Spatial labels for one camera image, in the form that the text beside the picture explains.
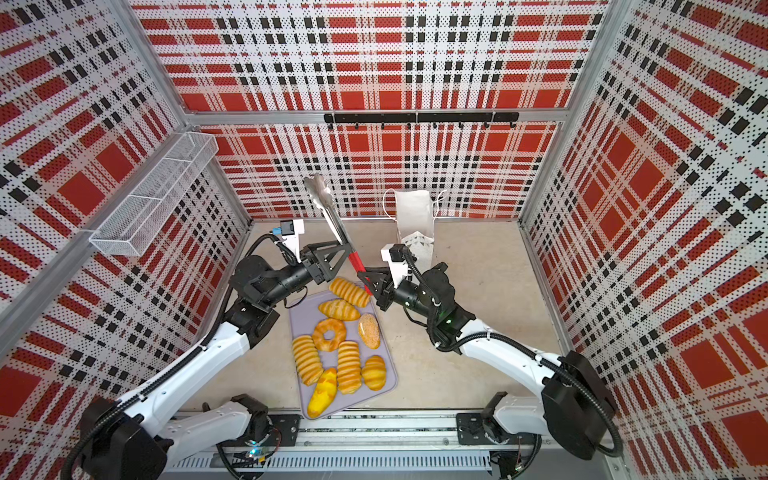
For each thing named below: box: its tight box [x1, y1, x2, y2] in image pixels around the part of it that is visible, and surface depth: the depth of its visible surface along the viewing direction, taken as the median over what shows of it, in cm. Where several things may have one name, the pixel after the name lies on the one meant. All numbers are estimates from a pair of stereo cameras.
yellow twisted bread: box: [308, 368, 338, 418], surface depth 79 cm
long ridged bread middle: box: [337, 340, 362, 395], surface depth 82 cm
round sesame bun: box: [358, 313, 381, 349], surface depth 88 cm
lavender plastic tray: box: [289, 290, 399, 420], surface depth 85 cm
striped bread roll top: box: [329, 278, 371, 308], surface depth 97 cm
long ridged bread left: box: [292, 335, 324, 386], surface depth 84 cm
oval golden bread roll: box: [317, 298, 360, 321], surface depth 94 cm
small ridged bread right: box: [362, 355, 387, 392], surface depth 82 cm
